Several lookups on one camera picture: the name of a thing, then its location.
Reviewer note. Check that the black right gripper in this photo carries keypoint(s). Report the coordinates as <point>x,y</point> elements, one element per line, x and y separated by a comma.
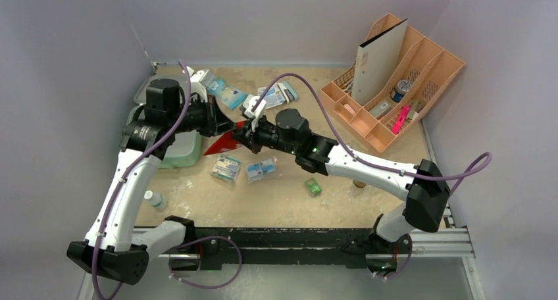
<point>254,135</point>

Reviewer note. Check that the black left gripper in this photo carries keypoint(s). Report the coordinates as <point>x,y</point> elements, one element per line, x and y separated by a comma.
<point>216,122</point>

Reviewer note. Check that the red first aid pouch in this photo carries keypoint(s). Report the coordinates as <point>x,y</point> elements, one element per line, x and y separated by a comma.
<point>225,142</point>

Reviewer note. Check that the white gauze dressing packet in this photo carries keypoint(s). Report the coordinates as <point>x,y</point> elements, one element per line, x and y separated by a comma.
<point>274,97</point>

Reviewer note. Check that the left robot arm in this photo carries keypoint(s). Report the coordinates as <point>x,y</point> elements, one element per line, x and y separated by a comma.
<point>110,249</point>

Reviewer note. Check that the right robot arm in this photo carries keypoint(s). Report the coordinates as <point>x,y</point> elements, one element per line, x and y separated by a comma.
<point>423,195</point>

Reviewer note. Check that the green small medicine box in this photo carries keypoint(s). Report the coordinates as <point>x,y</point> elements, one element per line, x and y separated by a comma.
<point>313,187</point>

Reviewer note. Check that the blue white wipes packet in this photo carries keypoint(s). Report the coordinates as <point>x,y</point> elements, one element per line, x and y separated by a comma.
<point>231,96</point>

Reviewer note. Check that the clear zip bag of pads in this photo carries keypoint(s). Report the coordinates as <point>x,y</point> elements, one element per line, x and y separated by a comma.
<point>263,170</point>

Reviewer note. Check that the mint green storage case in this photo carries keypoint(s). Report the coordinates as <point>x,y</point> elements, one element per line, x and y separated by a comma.
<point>186,149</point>

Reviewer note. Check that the green white mask packet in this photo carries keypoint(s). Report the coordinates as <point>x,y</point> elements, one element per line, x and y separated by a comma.
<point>226,168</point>

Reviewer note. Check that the pink eraser in organizer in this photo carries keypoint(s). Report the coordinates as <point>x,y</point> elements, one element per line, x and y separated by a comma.
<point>349,111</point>

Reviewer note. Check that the brown bottle orange cap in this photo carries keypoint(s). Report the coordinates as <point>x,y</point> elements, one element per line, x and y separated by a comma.
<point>359,184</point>

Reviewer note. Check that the grey box in organizer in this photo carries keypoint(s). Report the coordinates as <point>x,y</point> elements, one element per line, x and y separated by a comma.
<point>382,108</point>

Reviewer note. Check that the white folder in organizer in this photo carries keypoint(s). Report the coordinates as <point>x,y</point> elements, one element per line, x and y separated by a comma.
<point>377,59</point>

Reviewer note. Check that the pink marker in organizer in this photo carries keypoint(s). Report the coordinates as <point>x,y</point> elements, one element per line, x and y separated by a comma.
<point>402,116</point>

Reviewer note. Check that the pink desk organizer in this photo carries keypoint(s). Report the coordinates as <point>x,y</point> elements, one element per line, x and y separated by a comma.
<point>397,77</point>

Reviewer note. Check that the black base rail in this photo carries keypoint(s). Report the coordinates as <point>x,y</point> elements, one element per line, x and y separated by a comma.
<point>353,248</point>

